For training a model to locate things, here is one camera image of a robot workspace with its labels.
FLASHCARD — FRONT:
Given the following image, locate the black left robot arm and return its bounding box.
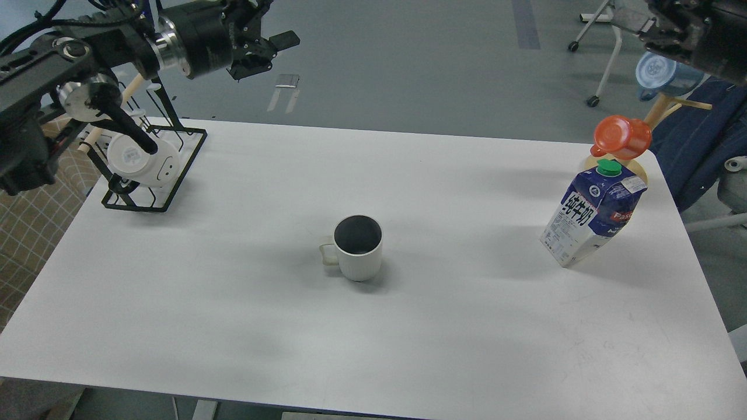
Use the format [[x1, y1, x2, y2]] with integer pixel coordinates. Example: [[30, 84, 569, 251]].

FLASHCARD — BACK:
[[1, 1, 301, 196]]

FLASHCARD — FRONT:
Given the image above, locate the grey office chair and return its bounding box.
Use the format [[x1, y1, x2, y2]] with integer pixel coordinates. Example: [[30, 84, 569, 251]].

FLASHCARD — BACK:
[[567, 1, 651, 109]]

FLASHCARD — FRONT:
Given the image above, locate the white cup on rack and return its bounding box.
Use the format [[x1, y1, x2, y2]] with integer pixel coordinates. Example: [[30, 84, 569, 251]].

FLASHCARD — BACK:
[[106, 135, 181, 188]]

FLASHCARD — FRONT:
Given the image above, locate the white ribbed ceramic mug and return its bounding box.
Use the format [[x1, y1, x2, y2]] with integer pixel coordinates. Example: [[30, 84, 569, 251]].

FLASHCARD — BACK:
[[319, 215, 383, 282]]

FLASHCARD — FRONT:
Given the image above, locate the blue milk carton green cap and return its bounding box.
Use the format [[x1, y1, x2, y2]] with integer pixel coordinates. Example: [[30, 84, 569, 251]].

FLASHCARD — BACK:
[[540, 159, 648, 268]]

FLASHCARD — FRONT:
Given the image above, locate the blue mug on tree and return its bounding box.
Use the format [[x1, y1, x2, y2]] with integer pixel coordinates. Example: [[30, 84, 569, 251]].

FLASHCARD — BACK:
[[635, 51, 705, 102]]

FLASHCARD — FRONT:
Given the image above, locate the dark blue denim cloth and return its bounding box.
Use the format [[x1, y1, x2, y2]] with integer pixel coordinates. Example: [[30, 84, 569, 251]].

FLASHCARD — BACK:
[[650, 77, 746, 212]]

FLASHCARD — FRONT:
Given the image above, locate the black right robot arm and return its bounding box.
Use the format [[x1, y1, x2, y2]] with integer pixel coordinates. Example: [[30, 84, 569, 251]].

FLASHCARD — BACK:
[[611, 1, 746, 87]]

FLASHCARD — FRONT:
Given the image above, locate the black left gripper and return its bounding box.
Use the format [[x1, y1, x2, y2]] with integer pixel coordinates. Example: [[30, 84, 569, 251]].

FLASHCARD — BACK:
[[158, 1, 301, 81]]

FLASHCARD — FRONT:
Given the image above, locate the beige checked cloth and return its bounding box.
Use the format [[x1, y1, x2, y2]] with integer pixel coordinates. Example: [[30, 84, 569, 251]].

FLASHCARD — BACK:
[[1, 145, 100, 329]]

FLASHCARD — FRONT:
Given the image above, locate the orange mug on tree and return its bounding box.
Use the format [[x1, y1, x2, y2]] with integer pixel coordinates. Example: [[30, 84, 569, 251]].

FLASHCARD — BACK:
[[590, 115, 652, 160]]

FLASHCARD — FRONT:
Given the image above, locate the wooden mug tree stand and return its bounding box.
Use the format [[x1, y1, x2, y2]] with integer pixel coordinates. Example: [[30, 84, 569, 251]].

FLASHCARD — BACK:
[[581, 94, 713, 183]]

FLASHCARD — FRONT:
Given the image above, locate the wooden rack handle rod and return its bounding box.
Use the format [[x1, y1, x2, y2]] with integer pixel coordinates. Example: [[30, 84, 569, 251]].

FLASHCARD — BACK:
[[77, 75, 145, 153]]

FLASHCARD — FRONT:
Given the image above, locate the black wire cup rack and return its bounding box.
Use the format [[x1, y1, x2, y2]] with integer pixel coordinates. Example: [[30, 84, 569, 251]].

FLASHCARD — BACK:
[[78, 75, 207, 213]]

